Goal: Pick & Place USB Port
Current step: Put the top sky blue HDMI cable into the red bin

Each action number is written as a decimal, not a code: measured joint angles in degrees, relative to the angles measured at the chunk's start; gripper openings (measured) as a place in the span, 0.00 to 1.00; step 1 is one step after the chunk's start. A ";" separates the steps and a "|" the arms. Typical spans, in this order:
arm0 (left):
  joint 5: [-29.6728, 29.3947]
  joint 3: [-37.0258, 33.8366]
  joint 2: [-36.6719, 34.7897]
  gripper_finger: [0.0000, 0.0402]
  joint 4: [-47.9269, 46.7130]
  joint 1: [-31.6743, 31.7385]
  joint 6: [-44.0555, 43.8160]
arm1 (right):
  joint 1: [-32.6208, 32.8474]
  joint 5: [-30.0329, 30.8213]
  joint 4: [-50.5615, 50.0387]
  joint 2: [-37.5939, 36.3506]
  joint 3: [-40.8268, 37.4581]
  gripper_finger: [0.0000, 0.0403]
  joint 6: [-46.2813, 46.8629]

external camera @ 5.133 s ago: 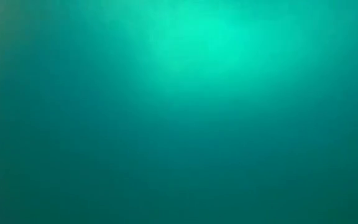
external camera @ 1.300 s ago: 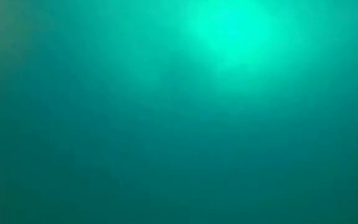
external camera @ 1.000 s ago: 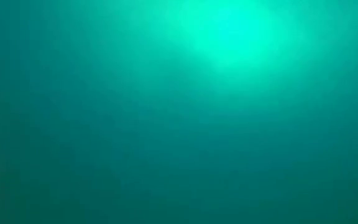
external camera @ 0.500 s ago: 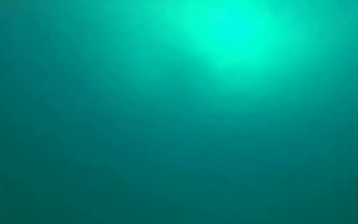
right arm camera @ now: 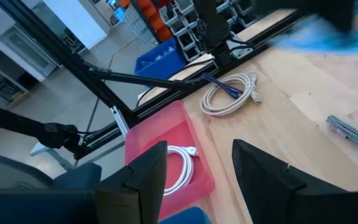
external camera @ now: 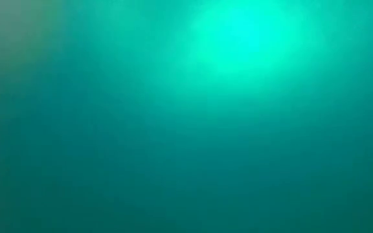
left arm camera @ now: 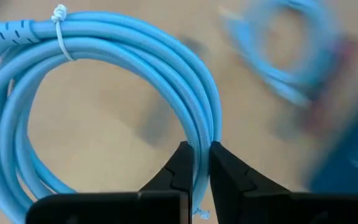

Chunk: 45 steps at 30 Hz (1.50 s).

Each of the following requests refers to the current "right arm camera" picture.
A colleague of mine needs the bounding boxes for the grey storage bin rack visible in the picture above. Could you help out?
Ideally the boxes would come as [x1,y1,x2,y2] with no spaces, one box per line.
[158,0,260,62]

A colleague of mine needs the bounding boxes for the light blue USB cable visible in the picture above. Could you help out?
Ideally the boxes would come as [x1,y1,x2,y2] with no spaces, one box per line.
[270,0,358,55]

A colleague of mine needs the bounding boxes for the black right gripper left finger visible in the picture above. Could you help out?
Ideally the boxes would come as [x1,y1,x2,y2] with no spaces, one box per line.
[94,140,168,224]

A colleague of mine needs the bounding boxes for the beige USB cable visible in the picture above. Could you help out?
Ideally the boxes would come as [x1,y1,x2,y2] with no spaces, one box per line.
[200,72,263,118]

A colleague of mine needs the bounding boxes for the blue plastic storage bin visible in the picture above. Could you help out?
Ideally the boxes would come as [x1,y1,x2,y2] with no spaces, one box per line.
[134,37,186,85]

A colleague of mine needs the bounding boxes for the red plastic tray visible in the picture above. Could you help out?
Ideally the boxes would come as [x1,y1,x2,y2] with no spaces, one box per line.
[124,100,216,221]

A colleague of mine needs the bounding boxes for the white cabinet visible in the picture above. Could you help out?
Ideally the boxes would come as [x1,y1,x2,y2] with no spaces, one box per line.
[42,0,112,50]

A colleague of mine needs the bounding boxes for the grey braided USB cable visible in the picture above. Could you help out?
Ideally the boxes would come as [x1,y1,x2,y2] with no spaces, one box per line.
[326,114,358,156]

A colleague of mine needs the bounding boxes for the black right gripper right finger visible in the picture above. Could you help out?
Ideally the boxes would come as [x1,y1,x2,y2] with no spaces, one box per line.
[231,138,358,224]

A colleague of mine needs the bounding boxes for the black sleeved cable bundle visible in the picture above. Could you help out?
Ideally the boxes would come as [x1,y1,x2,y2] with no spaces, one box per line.
[0,95,88,160]

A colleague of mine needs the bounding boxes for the white shelf unit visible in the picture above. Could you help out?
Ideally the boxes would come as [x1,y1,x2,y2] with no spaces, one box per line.
[0,23,60,110]

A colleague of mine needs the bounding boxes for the black aluminium table frame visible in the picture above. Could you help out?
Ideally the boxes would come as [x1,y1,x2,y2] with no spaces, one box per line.
[0,0,307,159]

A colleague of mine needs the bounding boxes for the orange stacked bins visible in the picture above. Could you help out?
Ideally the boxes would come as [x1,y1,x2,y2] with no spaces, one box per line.
[134,0,174,42]

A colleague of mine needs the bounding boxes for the white coiled USB cable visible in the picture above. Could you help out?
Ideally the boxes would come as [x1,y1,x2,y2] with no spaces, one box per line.
[162,145,199,197]

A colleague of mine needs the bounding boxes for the dark blue USB cable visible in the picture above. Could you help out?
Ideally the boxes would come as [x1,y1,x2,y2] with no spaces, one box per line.
[201,73,244,100]

